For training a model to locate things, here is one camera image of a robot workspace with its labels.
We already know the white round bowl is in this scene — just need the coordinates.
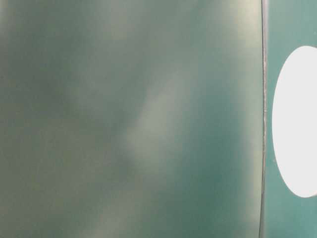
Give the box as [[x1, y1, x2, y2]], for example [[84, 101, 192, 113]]
[[271, 46, 317, 198]]

